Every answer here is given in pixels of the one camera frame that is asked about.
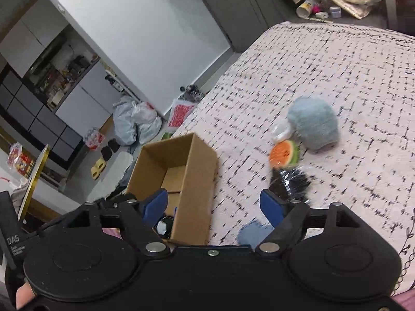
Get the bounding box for black pouch with white label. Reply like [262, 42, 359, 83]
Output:
[154, 215, 174, 239]

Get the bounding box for blue denim fuzzy pouch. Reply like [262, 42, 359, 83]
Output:
[236, 219, 274, 249]

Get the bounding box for black item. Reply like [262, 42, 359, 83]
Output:
[269, 166, 311, 202]

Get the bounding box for light blue plush toy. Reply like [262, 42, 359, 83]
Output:
[287, 97, 340, 151]

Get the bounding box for person's hand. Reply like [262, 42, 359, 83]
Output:
[16, 282, 36, 310]

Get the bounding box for white floor mat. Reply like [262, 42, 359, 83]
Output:
[86, 152, 134, 201]

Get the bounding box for brown cardboard box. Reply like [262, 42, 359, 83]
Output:
[127, 133, 218, 245]

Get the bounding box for orange watermelon slice toy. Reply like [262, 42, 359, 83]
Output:
[269, 140, 299, 168]

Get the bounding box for yellow slippers pair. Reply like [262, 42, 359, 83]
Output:
[91, 158, 106, 180]

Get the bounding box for black slippers pair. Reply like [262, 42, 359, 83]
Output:
[101, 138, 120, 161]

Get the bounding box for grey plastic garbage bag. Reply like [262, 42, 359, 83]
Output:
[113, 96, 137, 146]

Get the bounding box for white plastic garbage bag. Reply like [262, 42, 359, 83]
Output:
[132, 101, 162, 145]

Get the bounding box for red packaged bottle pack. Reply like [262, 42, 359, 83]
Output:
[83, 128, 105, 150]

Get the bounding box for red white plastic bag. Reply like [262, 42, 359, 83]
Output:
[167, 99, 197, 132]

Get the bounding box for white black patterned blanket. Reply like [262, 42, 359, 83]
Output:
[177, 23, 414, 293]

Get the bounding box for sneakers on floor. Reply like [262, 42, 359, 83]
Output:
[179, 84, 205, 103]

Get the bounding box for white kitchen cabinet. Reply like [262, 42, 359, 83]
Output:
[56, 61, 122, 136]

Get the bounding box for paper cup tube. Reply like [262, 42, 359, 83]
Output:
[296, 0, 319, 19]

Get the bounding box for grey door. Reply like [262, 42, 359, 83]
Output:
[202, 0, 295, 53]

